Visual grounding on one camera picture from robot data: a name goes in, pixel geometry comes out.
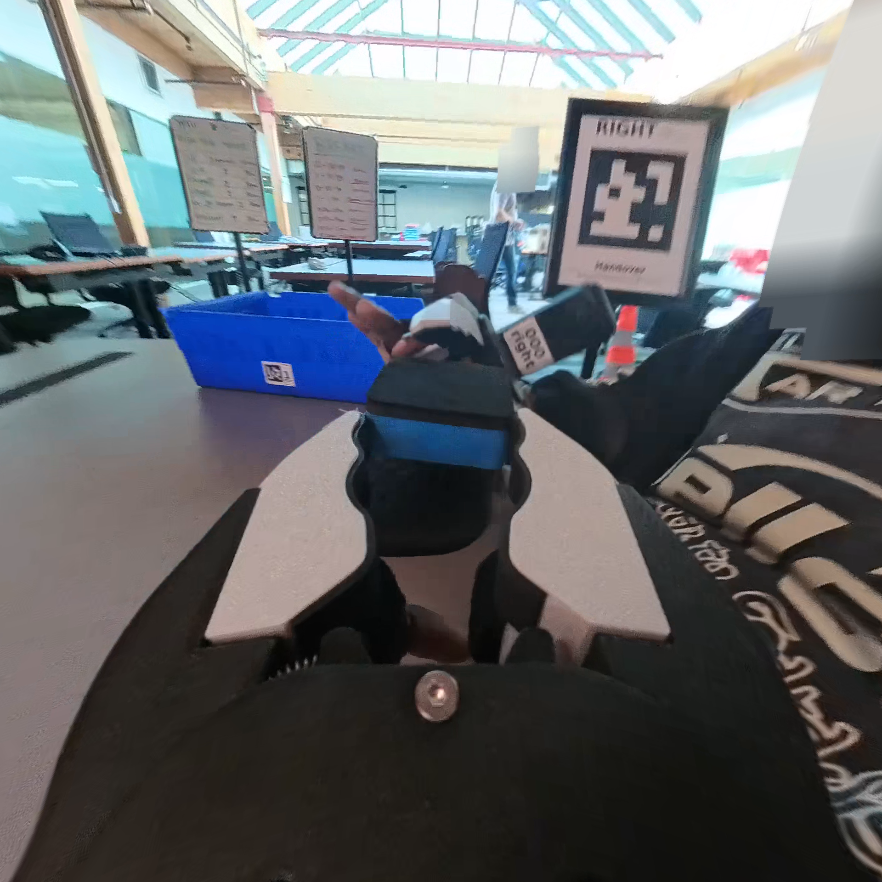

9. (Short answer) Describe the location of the orange traffic cone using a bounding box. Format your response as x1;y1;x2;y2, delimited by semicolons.
604;305;642;376

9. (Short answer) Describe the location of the person's right forearm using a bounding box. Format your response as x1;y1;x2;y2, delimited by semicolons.
530;304;781;492

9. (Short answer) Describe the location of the blue plastic bin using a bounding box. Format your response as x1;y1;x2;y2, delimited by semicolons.
162;288;428;405

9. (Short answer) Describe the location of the brown leather chair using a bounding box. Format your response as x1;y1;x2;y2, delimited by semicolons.
433;262;493;315

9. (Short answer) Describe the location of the printed marker sign board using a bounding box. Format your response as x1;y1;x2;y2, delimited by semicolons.
543;98;730;303

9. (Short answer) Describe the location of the blue black eraser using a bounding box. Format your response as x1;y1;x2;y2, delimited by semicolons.
364;359;519;472

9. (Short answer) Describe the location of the person's right hand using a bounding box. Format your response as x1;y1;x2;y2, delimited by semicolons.
327;282;431;365

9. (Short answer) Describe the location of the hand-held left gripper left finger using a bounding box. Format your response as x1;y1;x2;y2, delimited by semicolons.
204;410;379;646

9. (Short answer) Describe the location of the long wooden office desk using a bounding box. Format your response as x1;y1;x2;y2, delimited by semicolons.
0;246;238;340

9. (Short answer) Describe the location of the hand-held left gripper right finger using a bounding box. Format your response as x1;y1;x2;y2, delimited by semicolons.
502;410;672;665

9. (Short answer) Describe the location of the written whiteboard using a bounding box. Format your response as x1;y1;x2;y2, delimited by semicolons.
300;126;381;245
169;115;271;237

